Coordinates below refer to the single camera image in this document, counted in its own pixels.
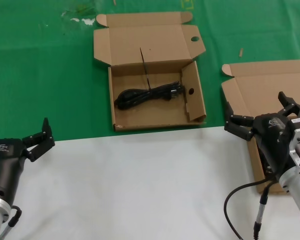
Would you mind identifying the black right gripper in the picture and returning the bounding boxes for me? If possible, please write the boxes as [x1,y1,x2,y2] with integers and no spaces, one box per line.
[224,91,300,181]

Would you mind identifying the black power cable bundle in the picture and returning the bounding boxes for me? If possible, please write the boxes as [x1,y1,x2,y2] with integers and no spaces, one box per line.
[114,80,187,110]

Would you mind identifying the cable with silver plug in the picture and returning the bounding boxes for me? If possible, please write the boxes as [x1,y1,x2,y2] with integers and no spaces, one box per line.
[253,179,278,240]

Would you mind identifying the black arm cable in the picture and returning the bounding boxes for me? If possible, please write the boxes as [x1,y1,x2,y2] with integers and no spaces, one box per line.
[0,204,23,240]
[223,175,278,240]

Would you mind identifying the green table cloth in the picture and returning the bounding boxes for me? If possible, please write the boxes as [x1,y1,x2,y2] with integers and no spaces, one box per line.
[0,0,300,146]

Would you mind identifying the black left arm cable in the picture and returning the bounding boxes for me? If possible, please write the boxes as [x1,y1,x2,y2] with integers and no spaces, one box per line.
[0,204,23,240]

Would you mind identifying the white table cloth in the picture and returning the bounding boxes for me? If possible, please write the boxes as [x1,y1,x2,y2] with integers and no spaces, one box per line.
[0,124,300,240]

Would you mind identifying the plain open cardboard box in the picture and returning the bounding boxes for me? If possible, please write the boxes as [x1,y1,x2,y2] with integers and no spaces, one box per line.
[221,59,300,195]

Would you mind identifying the white torn paper scrap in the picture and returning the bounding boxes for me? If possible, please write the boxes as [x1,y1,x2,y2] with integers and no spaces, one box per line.
[71,17,96,26]

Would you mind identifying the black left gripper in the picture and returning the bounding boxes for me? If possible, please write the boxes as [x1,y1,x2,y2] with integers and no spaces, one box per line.
[0,117,56,203]

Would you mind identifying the black zip tie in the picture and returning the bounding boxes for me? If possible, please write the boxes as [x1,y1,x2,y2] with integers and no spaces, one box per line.
[139,47,153,92]

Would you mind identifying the cardboard box with round holes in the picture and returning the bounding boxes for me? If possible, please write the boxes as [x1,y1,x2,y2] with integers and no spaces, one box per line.
[93,11,207,133]

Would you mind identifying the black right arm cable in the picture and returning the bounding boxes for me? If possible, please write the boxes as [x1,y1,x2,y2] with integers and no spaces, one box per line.
[223,175,278,240]

